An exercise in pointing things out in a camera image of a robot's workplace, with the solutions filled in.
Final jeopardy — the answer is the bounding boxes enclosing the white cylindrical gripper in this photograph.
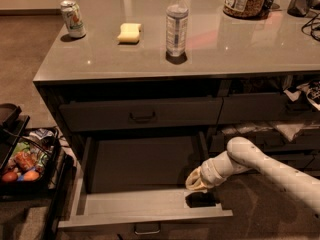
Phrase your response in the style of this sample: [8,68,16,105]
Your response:
[186,157,233,192]

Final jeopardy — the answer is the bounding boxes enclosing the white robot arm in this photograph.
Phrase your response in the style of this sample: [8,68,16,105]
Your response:
[185,137,320,215]

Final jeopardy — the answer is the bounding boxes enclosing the grey drawer cabinet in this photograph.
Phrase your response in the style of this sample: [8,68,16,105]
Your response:
[34,0,320,192]

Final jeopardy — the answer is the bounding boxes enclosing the clear plastic bags in drawer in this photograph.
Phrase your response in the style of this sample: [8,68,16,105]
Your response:
[221,120,320,142]

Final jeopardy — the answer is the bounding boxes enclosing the black white patterned bag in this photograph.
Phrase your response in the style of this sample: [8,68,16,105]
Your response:
[284,80,320,111]

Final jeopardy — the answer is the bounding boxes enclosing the orange fruit in basket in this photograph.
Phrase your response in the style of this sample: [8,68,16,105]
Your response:
[23,170,40,181]

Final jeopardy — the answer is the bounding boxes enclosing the yellow sponge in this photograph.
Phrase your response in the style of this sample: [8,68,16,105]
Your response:
[117,23,141,44]

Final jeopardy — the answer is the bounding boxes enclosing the black basket of snacks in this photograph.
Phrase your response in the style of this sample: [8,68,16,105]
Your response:
[0,128,60,195]

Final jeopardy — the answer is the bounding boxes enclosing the clear plastic water bottle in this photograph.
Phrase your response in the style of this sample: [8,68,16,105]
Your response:
[166,0,189,57]

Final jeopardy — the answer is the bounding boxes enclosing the orange snack bag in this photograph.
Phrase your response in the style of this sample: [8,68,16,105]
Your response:
[14,151,34,171]

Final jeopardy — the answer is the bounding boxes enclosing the red apple in basket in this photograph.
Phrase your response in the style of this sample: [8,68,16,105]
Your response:
[1,171,18,183]

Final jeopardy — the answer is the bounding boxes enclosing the black tray on cart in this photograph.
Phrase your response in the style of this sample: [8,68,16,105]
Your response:
[0,103,30,170]

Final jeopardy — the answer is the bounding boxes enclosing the green white soda can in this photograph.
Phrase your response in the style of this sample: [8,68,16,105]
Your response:
[60,0,86,38]

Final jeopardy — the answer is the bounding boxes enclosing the black cable on counter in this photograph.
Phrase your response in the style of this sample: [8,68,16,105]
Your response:
[300,10,320,42]

